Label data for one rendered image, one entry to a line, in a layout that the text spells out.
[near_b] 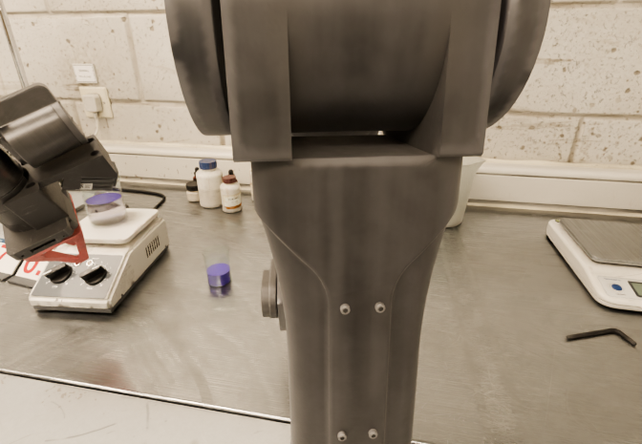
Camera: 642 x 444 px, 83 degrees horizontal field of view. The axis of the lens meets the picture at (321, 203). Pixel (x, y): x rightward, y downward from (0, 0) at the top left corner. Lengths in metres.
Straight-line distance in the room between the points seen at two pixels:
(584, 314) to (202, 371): 0.56
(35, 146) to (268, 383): 0.36
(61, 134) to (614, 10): 1.00
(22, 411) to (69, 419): 0.06
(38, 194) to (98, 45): 0.77
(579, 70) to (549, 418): 0.74
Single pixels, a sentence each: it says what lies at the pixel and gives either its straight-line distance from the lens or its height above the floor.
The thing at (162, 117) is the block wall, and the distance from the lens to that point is 1.14.
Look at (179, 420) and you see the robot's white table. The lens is 0.49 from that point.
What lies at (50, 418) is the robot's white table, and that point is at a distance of 0.55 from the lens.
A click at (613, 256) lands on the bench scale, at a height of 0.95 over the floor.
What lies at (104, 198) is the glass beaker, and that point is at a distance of 0.70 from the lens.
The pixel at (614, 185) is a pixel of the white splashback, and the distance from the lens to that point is 1.08.
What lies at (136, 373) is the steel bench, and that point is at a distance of 0.55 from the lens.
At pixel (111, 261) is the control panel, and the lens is 0.67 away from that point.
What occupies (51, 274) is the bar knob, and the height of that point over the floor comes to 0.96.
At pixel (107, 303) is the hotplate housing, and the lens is 0.64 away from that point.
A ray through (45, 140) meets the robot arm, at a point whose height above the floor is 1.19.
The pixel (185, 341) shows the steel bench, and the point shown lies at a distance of 0.57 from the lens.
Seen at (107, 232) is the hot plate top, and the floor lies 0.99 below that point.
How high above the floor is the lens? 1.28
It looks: 24 degrees down
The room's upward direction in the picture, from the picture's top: straight up
